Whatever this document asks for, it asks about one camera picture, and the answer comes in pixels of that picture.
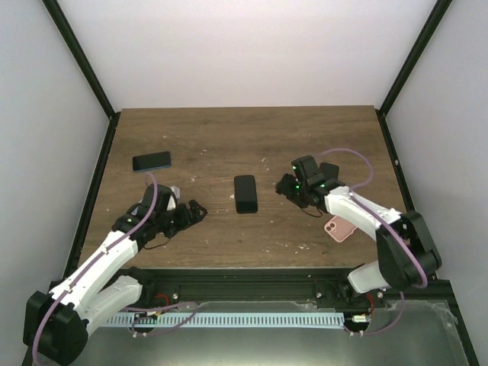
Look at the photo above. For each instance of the left black frame post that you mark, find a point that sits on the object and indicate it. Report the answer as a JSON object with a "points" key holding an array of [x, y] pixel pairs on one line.
{"points": [[62, 24]]}

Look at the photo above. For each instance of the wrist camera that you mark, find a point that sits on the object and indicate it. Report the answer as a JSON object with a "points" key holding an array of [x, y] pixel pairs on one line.
{"points": [[307, 172], [176, 191]]}

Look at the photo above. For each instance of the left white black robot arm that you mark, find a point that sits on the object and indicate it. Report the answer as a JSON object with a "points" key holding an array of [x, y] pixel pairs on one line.
{"points": [[58, 324]]}

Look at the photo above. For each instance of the black frame post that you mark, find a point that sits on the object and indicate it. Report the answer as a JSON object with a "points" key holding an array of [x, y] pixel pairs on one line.
{"points": [[62, 24], [429, 28]]}

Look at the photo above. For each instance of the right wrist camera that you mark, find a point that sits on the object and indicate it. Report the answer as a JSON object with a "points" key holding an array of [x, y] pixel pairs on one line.
{"points": [[307, 172]]}

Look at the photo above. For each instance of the light blue slotted cable duct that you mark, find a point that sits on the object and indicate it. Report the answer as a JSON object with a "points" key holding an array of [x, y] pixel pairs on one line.
{"points": [[229, 320]]}

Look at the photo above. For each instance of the black phone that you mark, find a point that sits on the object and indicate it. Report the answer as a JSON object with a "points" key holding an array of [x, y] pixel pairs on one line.
{"points": [[151, 161], [246, 199]]}

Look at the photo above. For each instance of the metal sheet panel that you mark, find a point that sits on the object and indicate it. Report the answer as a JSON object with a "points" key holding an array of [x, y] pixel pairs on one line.
{"points": [[406, 333]]}

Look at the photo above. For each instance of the black phone in blue case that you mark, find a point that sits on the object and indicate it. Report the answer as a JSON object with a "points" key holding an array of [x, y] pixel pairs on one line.
{"points": [[151, 161]]}

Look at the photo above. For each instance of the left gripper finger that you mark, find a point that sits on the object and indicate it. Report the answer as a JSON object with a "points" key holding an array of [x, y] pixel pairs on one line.
{"points": [[197, 211], [186, 223]]}

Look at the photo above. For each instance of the black aluminium frame rail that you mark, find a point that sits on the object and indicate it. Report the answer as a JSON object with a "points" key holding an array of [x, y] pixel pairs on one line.
{"points": [[325, 287]]}

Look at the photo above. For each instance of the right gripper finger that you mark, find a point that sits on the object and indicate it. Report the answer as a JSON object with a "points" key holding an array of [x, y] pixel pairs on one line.
{"points": [[284, 191], [288, 181]]}

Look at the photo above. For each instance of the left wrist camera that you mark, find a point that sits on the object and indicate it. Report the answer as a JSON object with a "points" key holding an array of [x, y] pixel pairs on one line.
{"points": [[176, 191]]}

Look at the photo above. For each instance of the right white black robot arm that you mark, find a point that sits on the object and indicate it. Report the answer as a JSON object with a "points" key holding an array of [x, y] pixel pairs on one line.
{"points": [[406, 253]]}

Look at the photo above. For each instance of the black phone case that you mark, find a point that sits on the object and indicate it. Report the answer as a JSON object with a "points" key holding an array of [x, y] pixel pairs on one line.
{"points": [[330, 172]]}

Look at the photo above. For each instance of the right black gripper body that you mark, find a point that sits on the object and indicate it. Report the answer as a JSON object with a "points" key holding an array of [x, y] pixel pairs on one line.
{"points": [[298, 195]]}

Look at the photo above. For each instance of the right black frame post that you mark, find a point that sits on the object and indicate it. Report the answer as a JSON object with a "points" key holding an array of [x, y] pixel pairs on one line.
{"points": [[429, 28]]}

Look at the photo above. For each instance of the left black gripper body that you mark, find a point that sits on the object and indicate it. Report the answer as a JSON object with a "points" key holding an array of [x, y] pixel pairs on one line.
{"points": [[171, 226]]}

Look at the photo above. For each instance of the pink phone case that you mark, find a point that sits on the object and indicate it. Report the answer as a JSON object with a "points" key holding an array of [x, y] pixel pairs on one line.
{"points": [[339, 229]]}

